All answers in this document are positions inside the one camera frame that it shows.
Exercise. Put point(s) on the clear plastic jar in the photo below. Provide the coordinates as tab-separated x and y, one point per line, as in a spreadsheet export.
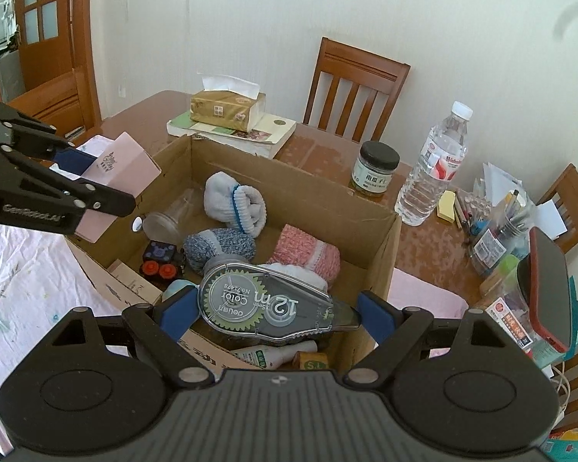
171	225

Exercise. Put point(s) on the thick white book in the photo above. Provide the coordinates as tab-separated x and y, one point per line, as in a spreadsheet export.
266	139

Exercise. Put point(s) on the pink floral tablecloth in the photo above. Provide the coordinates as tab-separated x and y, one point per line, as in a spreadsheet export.
41	280

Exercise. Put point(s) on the wooden door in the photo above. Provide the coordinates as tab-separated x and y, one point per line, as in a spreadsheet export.
41	40

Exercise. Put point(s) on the black toy with red wheels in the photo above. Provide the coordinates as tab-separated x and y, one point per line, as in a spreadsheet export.
162	263

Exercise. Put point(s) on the red case smartphone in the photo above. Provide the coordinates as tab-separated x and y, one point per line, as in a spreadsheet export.
544	284

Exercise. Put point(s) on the wooden chair left side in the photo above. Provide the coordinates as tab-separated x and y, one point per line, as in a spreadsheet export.
64	102

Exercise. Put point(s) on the wooden chair right side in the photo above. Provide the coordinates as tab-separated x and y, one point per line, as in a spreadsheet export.
564	193

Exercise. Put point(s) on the white green tube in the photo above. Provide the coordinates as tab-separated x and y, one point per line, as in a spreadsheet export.
272	357

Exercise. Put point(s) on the wooden chair behind table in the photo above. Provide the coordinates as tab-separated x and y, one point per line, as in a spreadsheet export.
369	75

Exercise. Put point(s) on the white blue striped sock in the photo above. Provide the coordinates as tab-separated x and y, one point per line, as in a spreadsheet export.
237	206

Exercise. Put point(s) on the clear pen holder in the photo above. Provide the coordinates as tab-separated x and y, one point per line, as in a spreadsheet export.
505	233

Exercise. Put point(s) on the blue speckled sock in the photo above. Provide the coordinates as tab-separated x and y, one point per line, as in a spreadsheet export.
201	247

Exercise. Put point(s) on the labelled plastic container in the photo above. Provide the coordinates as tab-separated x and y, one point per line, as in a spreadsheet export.
507	306

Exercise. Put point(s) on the clear water bottle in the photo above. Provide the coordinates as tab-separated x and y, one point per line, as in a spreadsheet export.
440	158

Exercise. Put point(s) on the black lid glass jar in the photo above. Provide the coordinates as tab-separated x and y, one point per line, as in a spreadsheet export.
373	168

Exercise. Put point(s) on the small brown carton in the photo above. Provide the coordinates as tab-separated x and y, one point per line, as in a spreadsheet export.
135	282

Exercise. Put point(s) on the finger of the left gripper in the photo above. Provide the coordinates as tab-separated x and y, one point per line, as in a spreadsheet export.
73	160
104	199

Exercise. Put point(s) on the yellow sticky notes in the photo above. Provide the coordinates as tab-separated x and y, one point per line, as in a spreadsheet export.
445	207

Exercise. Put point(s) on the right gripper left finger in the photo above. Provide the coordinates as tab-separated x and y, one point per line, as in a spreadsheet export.
156	331

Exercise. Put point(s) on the yellow tissue pack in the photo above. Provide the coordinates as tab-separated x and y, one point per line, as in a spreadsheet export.
228	101

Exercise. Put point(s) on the pink knitted sock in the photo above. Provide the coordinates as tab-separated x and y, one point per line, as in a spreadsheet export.
298	248

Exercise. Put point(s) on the brown cardboard box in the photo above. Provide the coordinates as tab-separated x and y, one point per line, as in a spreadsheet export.
367	234

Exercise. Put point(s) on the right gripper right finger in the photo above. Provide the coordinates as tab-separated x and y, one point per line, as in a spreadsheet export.
400	335

